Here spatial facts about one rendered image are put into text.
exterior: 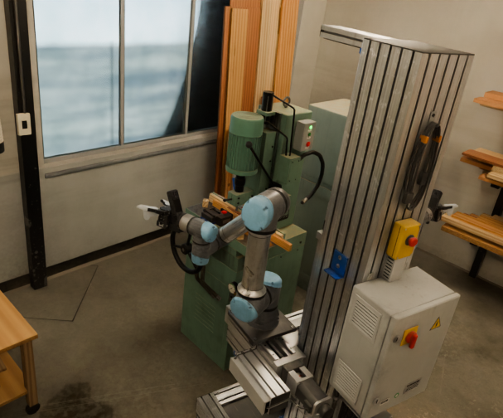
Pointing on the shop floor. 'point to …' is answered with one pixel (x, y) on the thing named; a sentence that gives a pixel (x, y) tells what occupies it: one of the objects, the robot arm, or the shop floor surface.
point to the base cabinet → (207, 313)
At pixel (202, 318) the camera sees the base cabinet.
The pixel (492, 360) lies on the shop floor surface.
